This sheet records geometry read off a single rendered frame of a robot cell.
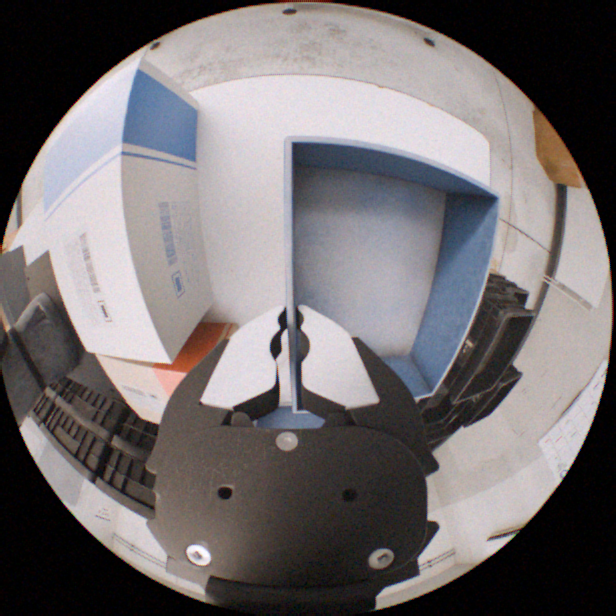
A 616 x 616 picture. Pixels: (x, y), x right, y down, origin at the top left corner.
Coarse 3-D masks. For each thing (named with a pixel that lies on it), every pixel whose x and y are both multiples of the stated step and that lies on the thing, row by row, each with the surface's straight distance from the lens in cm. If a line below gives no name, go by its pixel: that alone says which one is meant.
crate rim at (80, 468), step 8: (48, 432) 69; (48, 440) 67; (56, 440) 64; (56, 448) 63; (64, 448) 60; (64, 456) 60; (72, 456) 57; (72, 464) 57; (80, 464) 54; (80, 472) 54; (88, 472) 52; (88, 480) 52
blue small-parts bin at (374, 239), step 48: (288, 144) 10; (336, 144) 10; (288, 192) 10; (336, 192) 17; (384, 192) 18; (432, 192) 21; (480, 192) 17; (288, 240) 10; (336, 240) 17; (384, 240) 18; (432, 240) 21; (480, 240) 18; (288, 288) 11; (336, 288) 18; (384, 288) 20; (432, 288) 22; (480, 288) 18; (288, 336) 12; (384, 336) 23; (432, 336) 22; (432, 384) 23
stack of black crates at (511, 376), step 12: (504, 372) 129; (516, 372) 138; (504, 384) 119; (480, 396) 126; (492, 396) 120; (504, 396) 150; (456, 408) 142; (468, 408) 135; (480, 408) 127; (492, 408) 157; (468, 420) 135; (480, 420) 152
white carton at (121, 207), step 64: (64, 128) 21; (128, 128) 13; (192, 128) 20; (64, 192) 18; (128, 192) 12; (192, 192) 18; (64, 256) 19; (128, 256) 12; (192, 256) 17; (128, 320) 14; (192, 320) 16
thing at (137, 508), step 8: (96, 480) 51; (104, 488) 48; (112, 488) 47; (112, 496) 46; (120, 496) 45; (120, 504) 45; (128, 504) 44; (136, 504) 43; (136, 512) 43; (144, 512) 42; (152, 512) 41
